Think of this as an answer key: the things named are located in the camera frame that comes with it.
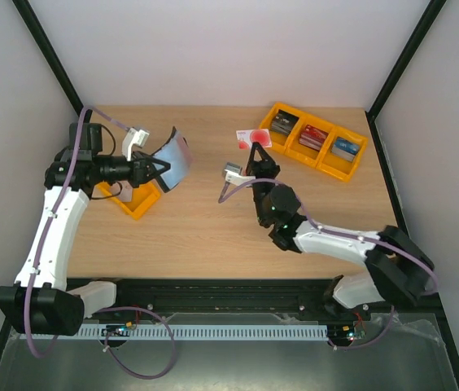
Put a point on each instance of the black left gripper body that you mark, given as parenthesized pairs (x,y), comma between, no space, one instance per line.
(137,172)

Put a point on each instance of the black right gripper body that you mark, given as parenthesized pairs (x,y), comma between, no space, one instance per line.
(263,171)

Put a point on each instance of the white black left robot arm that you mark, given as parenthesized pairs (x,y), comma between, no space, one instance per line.
(38,302)

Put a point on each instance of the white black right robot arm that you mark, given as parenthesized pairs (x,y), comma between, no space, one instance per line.
(396,271)

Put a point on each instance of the white card with blossom print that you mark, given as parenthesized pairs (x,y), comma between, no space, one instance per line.
(125,194)

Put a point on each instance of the black card stack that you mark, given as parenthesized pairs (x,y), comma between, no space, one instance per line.
(283,122)

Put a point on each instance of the red card stack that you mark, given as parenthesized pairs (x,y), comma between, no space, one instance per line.
(312,137)

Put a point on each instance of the blue card stack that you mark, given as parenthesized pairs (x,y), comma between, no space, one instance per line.
(345,149)

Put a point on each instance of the small yellow plastic bin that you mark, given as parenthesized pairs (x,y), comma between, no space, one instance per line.
(144,197)

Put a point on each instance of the yellow three-compartment tray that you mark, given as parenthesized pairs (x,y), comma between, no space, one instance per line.
(323,160)

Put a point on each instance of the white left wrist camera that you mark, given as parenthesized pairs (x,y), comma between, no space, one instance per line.
(133,138)

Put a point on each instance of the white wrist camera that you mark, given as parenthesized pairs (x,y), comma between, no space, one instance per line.
(133,138)
(233,174)

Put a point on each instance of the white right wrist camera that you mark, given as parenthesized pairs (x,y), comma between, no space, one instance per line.
(233,174)

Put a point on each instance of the black aluminium frame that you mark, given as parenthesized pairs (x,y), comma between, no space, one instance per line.
(424,24)

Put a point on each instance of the white slotted cable duct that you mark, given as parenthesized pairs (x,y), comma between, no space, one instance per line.
(203,332)

